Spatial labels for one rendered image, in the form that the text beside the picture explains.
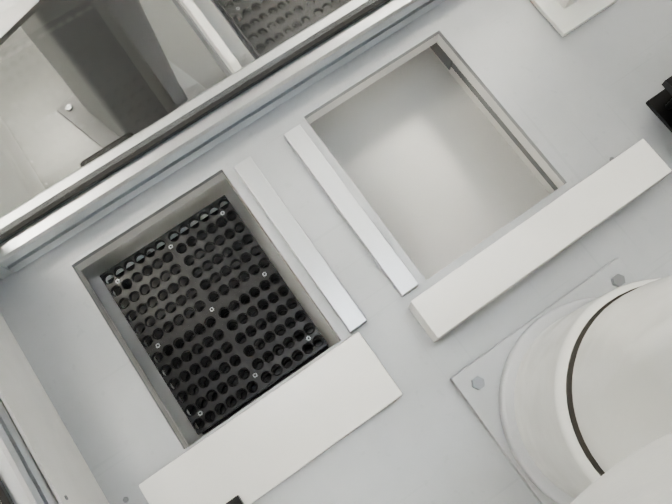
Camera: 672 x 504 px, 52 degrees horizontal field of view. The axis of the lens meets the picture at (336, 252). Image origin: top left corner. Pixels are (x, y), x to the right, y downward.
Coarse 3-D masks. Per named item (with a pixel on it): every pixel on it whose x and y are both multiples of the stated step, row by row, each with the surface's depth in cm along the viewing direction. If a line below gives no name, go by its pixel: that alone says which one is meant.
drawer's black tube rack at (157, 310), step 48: (192, 240) 85; (240, 240) 82; (144, 288) 84; (192, 288) 81; (240, 288) 81; (288, 288) 81; (144, 336) 80; (192, 336) 83; (240, 336) 82; (288, 336) 79; (192, 384) 78; (240, 384) 78
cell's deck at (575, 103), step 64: (448, 0) 85; (512, 0) 85; (640, 0) 85; (384, 64) 83; (512, 64) 83; (576, 64) 83; (640, 64) 82; (256, 128) 81; (512, 128) 82; (576, 128) 80; (640, 128) 80; (192, 192) 80; (320, 192) 79; (64, 256) 77; (576, 256) 76; (640, 256) 76; (64, 320) 76; (384, 320) 75; (512, 320) 75; (64, 384) 74; (128, 384) 74; (448, 384) 73; (128, 448) 72; (384, 448) 72; (448, 448) 71
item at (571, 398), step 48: (576, 288) 74; (624, 288) 57; (528, 336) 71; (576, 336) 56; (624, 336) 45; (480, 384) 71; (528, 384) 64; (576, 384) 53; (624, 384) 45; (528, 432) 65; (576, 432) 54; (624, 432) 47; (528, 480) 69; (576, 480) 58; (624, 480) 24
